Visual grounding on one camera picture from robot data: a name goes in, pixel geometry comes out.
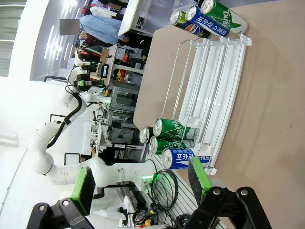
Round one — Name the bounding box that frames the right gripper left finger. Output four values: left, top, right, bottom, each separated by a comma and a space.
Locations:
26, 166, 97, 229

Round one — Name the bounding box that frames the wooden board table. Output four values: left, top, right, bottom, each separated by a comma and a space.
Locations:
101, 44, 119, 87

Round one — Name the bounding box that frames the silver slotted base plate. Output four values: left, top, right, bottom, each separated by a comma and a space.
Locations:
140, 170, 216, 229

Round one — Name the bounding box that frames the white workshop table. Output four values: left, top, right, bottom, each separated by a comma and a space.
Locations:
118, 0, 141, 37

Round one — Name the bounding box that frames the green Chilsung cider can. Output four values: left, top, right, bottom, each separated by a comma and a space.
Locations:
149, 135, 191, 155
200, 0, 249, 34
152, 118, 199, 140

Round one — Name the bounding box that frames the clear acrylic can rack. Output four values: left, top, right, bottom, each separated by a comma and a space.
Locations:
162, 32, 253, 177

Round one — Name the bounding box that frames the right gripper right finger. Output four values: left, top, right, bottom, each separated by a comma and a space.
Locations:
183, 156, 273, 229

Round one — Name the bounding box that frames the black Pepsi can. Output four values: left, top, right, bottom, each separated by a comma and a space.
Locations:
169, 9, 212, 39
139, 125, 154, 144

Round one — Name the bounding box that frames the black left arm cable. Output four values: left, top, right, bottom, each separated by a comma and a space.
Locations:
47, 92, 83, 149

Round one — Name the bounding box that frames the black coiled cable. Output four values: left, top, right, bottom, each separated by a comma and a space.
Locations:
151, 168, 180, 209

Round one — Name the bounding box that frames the blue Pocari Sweat can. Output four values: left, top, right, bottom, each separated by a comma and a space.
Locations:
161, 147, 212, 170
185, 5, 231, 38

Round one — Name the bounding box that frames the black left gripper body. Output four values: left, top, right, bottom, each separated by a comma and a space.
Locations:
73, 73, 93, 93

